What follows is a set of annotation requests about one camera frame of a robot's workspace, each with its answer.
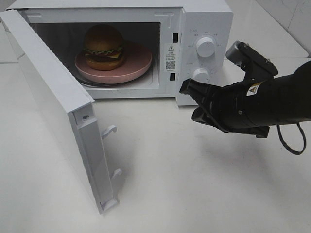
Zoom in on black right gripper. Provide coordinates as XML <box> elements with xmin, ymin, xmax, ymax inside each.
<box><xmin>179</xmin><ymin>79</ymin><xmax>248</xmax><ymax>133</ymax></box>

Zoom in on white microwave knob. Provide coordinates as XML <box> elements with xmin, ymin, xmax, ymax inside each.
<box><xmin>195</xmin><ymin>35</ymin><xmax>216</xmax><ymax>58</ymax></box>
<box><xmin>192</xmin><ymin>68</ymin><xmax>210</xmax><ymax>83</ymax></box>

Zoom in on pink plate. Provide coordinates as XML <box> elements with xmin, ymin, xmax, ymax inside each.
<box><xmin>75</xmin><ymin>41</ymin><xmax>152</xmax><ymax>85</ymax></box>

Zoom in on burger with lettuce and cheese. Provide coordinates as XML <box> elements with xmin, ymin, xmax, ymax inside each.
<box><xmin>83</xmin><ymin>24</ymin><xmax>124</xmax><ymax>71</ymax></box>

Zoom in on white microwave door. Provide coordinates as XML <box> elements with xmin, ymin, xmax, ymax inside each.
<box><xmin>0</xmin><ymin>10</ymin><xmax>122</xmax><ymax>213</ymax></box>

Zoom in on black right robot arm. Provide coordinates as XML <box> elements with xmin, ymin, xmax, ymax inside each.
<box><xmin>179</xmin><ymin>62</ymin><xmax>311</xmax><ymax>138</ymax></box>

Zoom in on glass microwave turntable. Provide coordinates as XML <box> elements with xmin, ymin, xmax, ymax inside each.
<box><xmin>77</xmin><ymin>73</ymin><xmax>153</xmax><ymax>88</ymax></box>

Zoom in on white microwave oven body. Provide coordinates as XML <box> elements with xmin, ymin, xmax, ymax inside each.
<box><xmin>6</xmin><ymin>0</ymin><xmax>233</xmax><ymax>106</ymax></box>

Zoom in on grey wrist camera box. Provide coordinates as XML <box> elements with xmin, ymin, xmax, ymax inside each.
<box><xmin>225</xmin><ymin>41</ymin><xmax>278</xmax><ymax>85</ymax></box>

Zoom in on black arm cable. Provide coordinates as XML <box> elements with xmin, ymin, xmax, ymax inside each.
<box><xmin>276</xmin><ymin>122</ymin><xmax>306</xmax><ymax>155</ymax></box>

